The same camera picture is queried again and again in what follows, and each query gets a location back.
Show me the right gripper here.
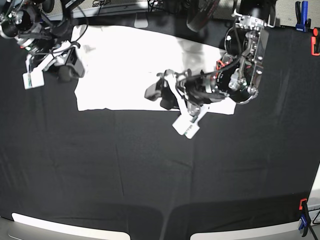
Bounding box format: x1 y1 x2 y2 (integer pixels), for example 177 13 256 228
54 47 85 83

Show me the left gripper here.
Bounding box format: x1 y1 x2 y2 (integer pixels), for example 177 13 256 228
144 74 213 110

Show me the white graphic t-shirt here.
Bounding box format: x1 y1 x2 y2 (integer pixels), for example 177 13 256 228
71 25 224 111

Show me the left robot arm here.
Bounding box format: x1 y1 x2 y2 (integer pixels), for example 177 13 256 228
144 0 276 110

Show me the black table cloth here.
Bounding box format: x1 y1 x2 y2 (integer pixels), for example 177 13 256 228
0 27 320 240

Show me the blue clamp far right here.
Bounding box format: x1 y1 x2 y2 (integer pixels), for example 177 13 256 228
295 0 311 33

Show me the red black clamp far right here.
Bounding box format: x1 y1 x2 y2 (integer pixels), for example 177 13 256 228
311 27 320 56

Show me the red blue clamp near right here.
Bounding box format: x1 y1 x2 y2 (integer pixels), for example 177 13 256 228
298 198 310 237

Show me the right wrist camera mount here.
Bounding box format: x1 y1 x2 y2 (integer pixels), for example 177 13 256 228
22 41 81 90

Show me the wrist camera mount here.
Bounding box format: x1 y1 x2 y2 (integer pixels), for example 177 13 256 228
157 69 210 139
22 41 81 90

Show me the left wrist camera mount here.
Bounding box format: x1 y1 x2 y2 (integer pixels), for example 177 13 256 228
157 69 210 139

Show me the black red cable bundle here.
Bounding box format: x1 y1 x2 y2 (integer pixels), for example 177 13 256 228
186 0 221 32

